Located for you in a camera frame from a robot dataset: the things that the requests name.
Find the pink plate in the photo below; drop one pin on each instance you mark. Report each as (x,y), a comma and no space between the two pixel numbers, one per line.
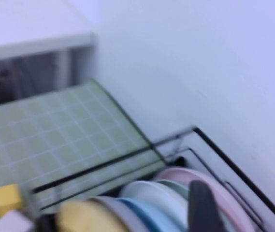
(229,200)

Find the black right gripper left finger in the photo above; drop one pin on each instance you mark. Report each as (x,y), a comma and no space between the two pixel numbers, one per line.
(202,210)

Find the white cabinet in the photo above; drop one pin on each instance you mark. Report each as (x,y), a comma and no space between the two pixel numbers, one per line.
(31,46)

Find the yellow plate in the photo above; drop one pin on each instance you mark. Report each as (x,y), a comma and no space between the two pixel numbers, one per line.
(86,220)

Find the white charger block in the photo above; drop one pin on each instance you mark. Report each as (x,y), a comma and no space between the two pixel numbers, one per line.
(6,222)

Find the green plate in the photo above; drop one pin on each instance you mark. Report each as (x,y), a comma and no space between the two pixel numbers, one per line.
(176,187)

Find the blue plate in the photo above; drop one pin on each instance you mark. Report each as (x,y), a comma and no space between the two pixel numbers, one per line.
(147,212)

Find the yellow cube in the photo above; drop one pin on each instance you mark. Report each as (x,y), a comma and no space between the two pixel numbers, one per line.
(6,199)

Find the grey plate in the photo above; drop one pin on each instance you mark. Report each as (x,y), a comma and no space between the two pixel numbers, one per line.
(118,205)

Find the pale mint plate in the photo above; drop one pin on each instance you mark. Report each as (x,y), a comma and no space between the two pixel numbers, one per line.
(151,193)

